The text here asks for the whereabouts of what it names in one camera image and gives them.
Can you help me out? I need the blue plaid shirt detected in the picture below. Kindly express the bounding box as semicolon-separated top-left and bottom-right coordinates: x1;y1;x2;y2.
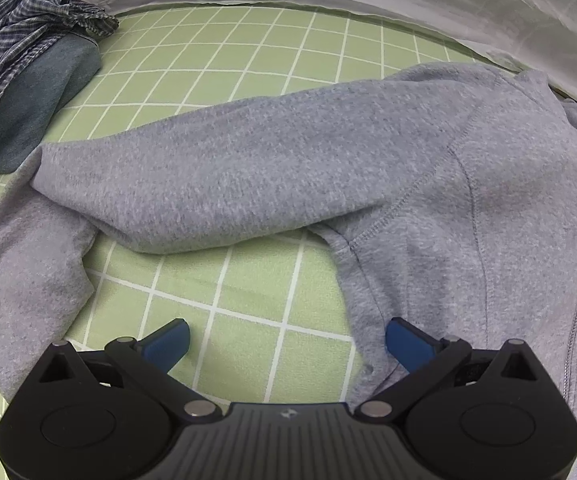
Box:
0;0;120;281

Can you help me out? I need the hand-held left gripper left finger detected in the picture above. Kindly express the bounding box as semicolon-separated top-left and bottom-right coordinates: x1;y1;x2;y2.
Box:
36;318;219;418

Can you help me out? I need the teal folded garment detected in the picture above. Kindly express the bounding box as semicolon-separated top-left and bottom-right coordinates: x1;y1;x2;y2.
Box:
0;35;103;175

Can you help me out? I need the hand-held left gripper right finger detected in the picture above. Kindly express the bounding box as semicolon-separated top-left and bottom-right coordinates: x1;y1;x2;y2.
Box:
353;316;545;418

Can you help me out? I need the grey zip hoodie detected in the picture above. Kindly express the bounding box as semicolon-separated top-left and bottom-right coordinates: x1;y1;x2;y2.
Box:
0;61;577;480

